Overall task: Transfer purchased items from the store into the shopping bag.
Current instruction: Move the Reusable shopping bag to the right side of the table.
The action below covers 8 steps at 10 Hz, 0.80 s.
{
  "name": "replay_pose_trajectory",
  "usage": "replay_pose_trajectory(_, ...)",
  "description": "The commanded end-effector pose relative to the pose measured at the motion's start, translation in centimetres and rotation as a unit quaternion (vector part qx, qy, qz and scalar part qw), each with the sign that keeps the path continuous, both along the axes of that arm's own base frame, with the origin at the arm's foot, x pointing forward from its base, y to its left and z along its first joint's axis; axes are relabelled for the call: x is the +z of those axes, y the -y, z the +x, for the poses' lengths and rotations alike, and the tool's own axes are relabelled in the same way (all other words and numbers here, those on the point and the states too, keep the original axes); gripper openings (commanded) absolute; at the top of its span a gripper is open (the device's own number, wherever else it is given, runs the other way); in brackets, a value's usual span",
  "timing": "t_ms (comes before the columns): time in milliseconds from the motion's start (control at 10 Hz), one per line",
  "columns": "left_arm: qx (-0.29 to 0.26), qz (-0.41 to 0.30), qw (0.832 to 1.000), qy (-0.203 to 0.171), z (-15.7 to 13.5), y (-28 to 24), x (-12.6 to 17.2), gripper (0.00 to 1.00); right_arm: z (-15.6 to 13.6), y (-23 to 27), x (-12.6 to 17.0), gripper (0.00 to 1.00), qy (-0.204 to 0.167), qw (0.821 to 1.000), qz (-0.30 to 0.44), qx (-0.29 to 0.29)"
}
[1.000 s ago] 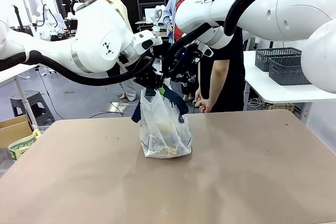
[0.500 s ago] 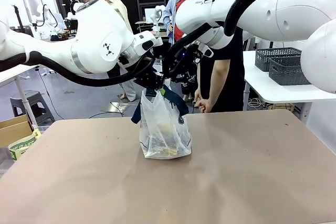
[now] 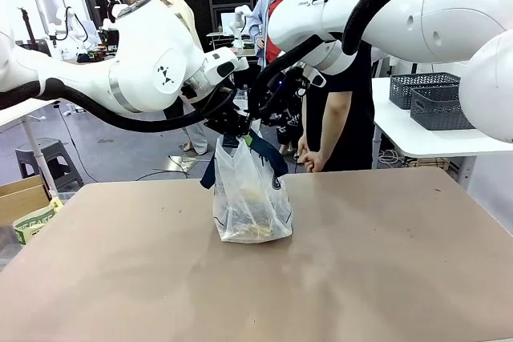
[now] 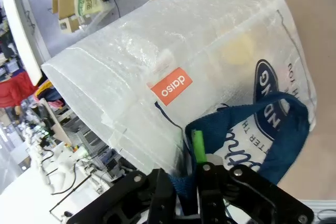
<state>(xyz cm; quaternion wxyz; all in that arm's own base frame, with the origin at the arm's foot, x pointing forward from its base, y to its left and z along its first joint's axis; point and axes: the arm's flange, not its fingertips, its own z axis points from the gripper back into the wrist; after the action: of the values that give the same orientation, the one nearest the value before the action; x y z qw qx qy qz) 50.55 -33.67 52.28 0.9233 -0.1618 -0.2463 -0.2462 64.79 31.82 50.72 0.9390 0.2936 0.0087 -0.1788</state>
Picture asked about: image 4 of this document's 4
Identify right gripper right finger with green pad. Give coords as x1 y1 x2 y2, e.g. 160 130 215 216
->
192 129 315 224

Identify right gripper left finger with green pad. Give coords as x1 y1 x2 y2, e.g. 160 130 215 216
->
65 167 182 224

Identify clear shopping bag navy handles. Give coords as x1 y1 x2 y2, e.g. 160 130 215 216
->
40 0 318 217

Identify pale yellow item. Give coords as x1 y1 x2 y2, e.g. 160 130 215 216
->
222 34 255 65

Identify red cloth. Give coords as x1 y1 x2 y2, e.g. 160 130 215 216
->
0 71 39 109

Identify white table with leg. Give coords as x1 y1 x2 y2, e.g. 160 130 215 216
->
2 0 44 86

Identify white desk with cables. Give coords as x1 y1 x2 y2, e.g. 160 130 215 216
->
0 126 116 224

